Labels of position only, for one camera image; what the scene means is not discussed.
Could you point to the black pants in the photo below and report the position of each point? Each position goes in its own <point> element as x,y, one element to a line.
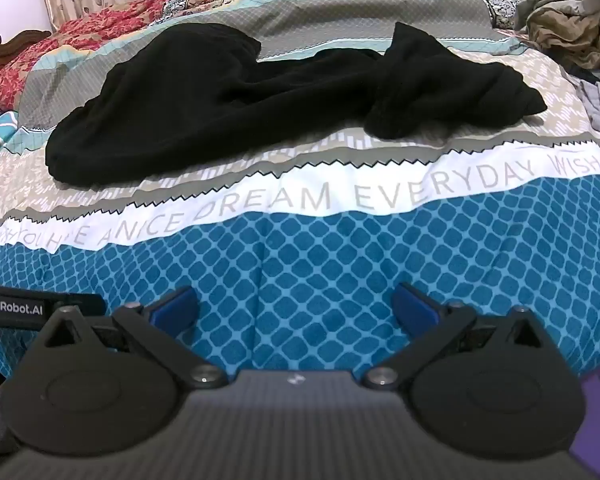
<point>180,110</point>

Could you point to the dark wooden headboard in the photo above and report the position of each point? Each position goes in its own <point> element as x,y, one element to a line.
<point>0,55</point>

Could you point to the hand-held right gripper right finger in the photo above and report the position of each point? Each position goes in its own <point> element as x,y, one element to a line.
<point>416,306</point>

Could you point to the grey teal-edged blanket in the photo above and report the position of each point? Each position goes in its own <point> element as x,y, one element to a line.
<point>80,30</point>

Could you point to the beige crumpled cloth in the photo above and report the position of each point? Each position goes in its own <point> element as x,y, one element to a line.
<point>565,25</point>

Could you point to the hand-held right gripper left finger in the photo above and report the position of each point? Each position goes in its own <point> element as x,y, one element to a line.
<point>174,306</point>

